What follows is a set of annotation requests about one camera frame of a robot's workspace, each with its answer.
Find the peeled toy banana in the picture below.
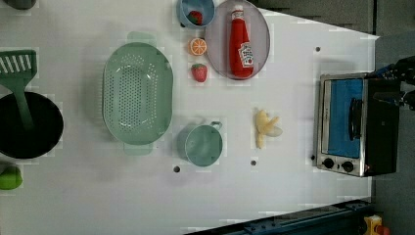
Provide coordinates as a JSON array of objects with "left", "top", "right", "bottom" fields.
[{"left": 255, "top": 110, "right": 283, "bottom": 149}]

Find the grey round plate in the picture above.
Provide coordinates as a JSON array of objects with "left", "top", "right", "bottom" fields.
[{"left": 205, "top": 0, "right": 270, "bottom": 79}]

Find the yellow red toy object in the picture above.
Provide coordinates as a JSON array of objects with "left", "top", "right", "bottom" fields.
[{"left": 364, "top": 214, "right": 391, "bottom": 235}]

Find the blue cup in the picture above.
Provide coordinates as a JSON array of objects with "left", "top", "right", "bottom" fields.
[{"left": 176, "top": 0, "right": 215, "bottom": 28}]

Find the toaster oven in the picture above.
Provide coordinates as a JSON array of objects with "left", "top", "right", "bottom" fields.
[{"left": 315, "top": 73, "right": 400, "bottom": 177}]

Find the toy strawberry on table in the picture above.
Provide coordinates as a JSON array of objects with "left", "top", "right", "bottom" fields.
[{"left": 191, "top": 64, "right": 208, "bottom": 82}]

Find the green perforated colander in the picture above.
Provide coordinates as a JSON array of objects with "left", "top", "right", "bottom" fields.
[{"left": 102, "top": 31, "right": 173, "bottom": 156}]

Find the red ketchup bottle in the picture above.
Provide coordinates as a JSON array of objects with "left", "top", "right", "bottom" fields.
[{"left": 228, "top": 5, "right": 254, "bottom": 79}]

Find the blue metal frame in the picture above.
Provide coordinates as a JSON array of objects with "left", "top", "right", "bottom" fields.
[{"left": 187, "top": 200, "right": 374, "bottom": 235}]

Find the green mug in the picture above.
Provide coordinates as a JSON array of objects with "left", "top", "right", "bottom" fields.
[{"left": 177, "top": 121, "right": 223, "bottom": 167}]

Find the toy strawberry in cup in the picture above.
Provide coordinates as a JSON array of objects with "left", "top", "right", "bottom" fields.
[{"left": 187, "top": 11, "right": 203, "bottom": 25}]

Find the black bowl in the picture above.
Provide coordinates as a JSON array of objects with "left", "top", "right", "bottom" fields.
[{"left": 0, "top": 92, "right": 64, "bottom": 160}]

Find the green toy pepper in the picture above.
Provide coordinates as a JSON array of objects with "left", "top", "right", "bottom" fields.
[{"left": 0, "top": 166, "right": 23, "bottom": 190}]

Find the green slotted spatula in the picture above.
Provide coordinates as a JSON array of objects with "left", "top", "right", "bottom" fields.
[{"left": 0, "top": 49, "right": 37, "bottom": 130}]

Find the dark cylindrical cup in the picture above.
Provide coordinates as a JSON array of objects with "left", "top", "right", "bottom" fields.
[{"left": 3, "top": 0, "right": 37, "bottom": 10}]

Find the toy orange slice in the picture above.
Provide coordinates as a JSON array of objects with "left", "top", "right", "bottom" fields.
[{"left": 188, "top": 38, "right": 208, "bottom": 56}]

